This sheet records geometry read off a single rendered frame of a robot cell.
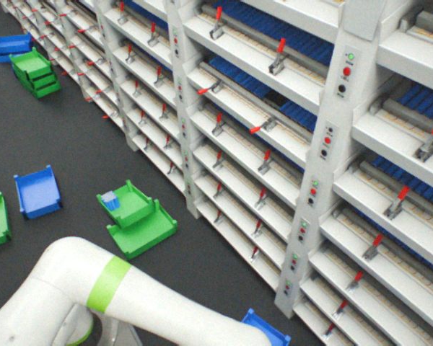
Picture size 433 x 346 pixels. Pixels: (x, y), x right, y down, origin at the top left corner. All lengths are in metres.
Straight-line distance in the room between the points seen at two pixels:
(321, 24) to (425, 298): 0.74
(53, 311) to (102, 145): 1.86
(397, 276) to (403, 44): 0.62
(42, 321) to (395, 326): 0.97
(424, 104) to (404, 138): 0.09
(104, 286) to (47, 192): 1.60
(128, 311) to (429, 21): 0.81
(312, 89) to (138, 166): 1.56
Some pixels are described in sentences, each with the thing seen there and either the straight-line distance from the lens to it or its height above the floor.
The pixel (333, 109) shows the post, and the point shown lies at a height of 1.09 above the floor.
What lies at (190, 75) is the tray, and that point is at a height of 0.89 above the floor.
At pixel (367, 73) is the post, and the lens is 0.85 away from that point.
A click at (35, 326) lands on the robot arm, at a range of 0.80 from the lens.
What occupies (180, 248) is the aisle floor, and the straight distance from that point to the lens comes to 1.93.
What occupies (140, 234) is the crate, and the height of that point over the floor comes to 0.00.
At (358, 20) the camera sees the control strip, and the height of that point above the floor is 1.31.
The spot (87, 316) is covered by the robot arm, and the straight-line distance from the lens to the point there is 1.30.
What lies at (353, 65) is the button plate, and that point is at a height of 1.22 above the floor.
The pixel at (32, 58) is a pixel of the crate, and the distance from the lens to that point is 3.41.
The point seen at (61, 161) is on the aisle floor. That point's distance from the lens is 2.54.
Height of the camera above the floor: 1.62
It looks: 46 degrees down
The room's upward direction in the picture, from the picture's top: straight up
